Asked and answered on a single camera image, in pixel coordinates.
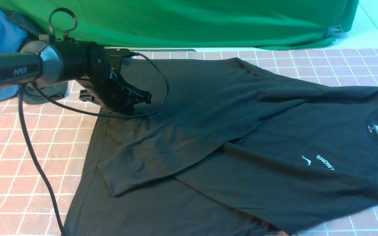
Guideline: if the dark gray long-sleeve shirt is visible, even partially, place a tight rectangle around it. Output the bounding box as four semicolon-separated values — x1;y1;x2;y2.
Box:
64;58;378;236

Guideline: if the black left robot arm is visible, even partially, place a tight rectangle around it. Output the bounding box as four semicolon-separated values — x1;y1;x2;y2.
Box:
0;39;152;116

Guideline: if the metal binder clip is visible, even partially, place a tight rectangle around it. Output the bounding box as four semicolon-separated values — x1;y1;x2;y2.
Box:
327;25;343;37

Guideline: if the dark crumpled garment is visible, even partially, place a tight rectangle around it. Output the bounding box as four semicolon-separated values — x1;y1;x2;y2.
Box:
4;10;69;105

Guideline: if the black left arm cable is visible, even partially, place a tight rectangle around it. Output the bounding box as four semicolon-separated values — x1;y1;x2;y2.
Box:
17;84;66;236

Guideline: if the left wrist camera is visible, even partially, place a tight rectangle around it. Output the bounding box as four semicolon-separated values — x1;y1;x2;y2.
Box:
105;48;132;73

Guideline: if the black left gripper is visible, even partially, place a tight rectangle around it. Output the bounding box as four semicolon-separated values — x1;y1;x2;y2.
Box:
75;42;152;116

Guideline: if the green backdrop cloth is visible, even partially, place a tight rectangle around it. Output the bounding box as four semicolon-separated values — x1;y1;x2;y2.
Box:
0;0;359;50

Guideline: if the pink grid tablecloth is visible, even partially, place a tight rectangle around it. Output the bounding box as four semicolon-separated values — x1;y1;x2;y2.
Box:
0;49;378;236

